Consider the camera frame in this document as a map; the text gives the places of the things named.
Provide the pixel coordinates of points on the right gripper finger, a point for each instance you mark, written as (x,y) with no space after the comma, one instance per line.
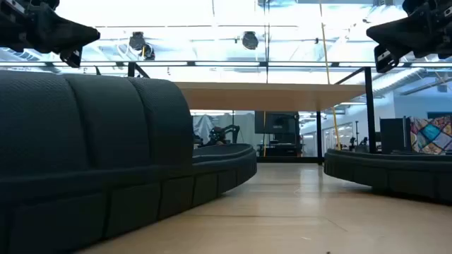
(385,60)
(402,35)

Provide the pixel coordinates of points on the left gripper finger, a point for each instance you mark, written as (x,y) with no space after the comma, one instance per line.
(72,58)
(60,33)

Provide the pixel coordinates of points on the black rubber slide sandal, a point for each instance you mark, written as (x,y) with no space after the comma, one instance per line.
(88,141)
(388,176)

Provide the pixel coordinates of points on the black background robot arm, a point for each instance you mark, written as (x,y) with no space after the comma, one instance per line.
(219,135)

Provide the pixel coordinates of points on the wooden shelf board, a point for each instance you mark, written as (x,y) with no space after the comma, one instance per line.
(268,97)

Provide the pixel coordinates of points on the black ceiling spotlight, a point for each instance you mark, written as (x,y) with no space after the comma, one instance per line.
(250,40)
(137,40)

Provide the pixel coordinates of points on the black box cabinet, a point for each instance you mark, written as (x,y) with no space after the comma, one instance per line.
(393,135)

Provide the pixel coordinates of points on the colourful patchwork quilt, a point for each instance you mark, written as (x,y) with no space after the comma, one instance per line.
(432,135)

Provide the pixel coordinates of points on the black monitor screen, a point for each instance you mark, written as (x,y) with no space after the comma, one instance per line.
(277,122)

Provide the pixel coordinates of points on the white draped cloth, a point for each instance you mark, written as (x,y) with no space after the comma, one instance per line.
(203,127)

